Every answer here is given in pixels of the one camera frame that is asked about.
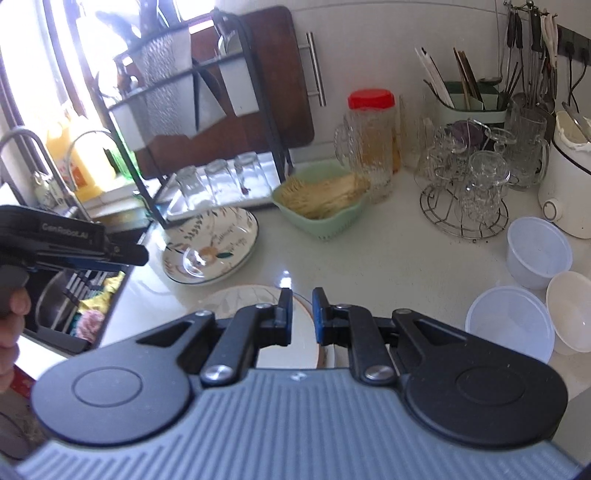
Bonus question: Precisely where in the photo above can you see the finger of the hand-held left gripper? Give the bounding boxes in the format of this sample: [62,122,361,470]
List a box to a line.
[105,242,150,273]

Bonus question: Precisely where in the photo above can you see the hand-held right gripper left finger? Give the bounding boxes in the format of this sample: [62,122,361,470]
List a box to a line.
[136,288,294,388]

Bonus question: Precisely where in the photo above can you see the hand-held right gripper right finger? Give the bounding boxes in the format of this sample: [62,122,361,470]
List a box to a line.
[312,287,468,385]

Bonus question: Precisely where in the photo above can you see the white plate with brown rim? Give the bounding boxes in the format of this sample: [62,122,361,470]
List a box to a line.
[194,285,336,370]

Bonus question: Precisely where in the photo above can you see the floral ceramic plate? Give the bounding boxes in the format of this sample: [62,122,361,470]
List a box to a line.
[161,207,260,285]

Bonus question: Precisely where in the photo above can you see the white ceramic bowl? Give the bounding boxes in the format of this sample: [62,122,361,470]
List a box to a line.
[546,271,591,356]

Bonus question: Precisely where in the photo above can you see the person's left hand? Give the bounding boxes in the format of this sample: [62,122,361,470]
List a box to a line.
[0,291,32,385]

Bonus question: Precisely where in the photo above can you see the steel kitchen sink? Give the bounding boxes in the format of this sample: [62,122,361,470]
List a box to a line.
[25,265,127,356]

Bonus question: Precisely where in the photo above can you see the patterned cloth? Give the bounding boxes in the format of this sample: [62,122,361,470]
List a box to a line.
[69,272,123,344]

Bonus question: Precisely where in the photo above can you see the orange juice bottle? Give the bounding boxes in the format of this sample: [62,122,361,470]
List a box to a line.
[46,113,117,200]

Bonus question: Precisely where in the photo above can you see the green strainer basket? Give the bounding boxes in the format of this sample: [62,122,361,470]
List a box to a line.
[271,161,371,241]

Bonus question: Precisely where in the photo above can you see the steel kitchen faucet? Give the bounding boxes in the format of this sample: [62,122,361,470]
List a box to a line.
[0,128,116,222]

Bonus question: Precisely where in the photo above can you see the dried noodles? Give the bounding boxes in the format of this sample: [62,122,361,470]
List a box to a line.
[279,173,370,220]

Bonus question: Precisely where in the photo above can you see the ribbed glass mug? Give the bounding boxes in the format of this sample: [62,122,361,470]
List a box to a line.
[334,110,399,205]

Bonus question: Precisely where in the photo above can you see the patterned white rack caddy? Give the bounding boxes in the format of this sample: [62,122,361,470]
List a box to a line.
[136,22,195,141]

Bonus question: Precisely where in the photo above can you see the white plastic bowl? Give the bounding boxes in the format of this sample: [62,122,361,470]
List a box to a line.
[506,217,574,291]
[465,285,556,365]

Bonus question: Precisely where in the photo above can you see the black metal dish rack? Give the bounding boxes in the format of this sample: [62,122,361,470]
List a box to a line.
[104,8,296,228]

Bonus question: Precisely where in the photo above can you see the clear glass cup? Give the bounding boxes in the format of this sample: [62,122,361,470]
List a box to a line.
[414,121,468,186]
[457,150,512,224]

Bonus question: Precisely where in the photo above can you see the brown wooden cutting board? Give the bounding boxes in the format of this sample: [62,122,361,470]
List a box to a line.
[134,6,316,182]

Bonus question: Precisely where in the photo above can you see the red lid plastic jar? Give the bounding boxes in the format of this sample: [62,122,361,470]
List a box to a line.
[348,89,402,176]

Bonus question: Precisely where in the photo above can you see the purple glass cup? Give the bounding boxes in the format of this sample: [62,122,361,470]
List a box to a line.
[450,119,486,147]

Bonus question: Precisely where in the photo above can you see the green white utensil holder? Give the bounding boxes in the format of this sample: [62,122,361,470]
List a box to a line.
[436,79,509,126]

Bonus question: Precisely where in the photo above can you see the bundle of chopsticks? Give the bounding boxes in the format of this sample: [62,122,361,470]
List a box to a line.
[414,46,483,112]

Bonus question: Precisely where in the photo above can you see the large glass pitcher mug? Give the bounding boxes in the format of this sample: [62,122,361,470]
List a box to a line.
[502,98,551,191]

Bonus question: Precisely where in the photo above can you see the white electric cooking pot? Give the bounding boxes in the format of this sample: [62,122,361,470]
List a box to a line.
[537,110,591,240]

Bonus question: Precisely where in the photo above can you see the hanging kitchen utensils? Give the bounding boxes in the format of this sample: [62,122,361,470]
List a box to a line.
[502,0,560,114]

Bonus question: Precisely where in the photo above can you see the round wire cup rack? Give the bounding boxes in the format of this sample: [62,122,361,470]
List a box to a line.
[418,182,509,241]

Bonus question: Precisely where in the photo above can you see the steel cabinet handle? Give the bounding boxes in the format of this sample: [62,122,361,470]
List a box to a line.
[298,31,327,108]

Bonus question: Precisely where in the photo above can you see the black wall power strip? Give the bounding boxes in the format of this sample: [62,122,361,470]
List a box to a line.
[556,24,591,60]

